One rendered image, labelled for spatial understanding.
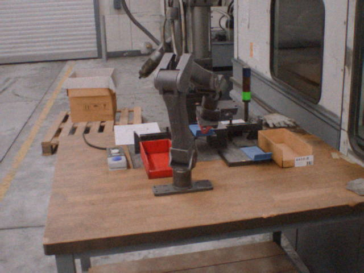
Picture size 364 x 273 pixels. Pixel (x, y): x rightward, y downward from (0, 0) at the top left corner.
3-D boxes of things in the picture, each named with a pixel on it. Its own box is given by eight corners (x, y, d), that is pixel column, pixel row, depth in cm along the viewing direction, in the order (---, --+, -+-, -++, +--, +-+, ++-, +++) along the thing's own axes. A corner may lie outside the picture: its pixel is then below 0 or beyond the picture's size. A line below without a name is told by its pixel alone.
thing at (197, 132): (196, 137, 179) (196, 130, 178) (187, 125, 193) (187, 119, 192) (214, 136, 180) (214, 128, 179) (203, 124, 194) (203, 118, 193)
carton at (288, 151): (281, 170, 169) (282, 150, 166) (257, 148, 192) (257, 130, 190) (313, 166, 171) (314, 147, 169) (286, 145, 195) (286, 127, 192)
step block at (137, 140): (135, 153, 188) (133, 133, 186) (134, 151, 191) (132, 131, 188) (151, 152, 190) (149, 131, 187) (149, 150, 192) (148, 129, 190)
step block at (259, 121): (248, 140, 200) (248, 120, 198) (246, 137, 203) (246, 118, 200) (262, 139, 201) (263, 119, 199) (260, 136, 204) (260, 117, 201)
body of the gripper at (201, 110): (211, 108, 178) (214, 94, 172) (218, 128, 171) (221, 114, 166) (195, 109, 177) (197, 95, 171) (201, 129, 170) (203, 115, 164)
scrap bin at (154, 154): (148, 179, 163) (147, 164, 161) (140, 155, 186) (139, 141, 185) (182, 176, 165) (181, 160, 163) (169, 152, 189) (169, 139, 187)
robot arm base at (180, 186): (150, 166, 154) (153, 174, 147) (208, 160, 157) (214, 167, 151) (151, 187, 156) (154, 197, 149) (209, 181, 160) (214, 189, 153)
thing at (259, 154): (255, 162, 170) (255, 154, 169) (239, 149, 184) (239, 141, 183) (272, 160, 172) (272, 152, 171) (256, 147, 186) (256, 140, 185)
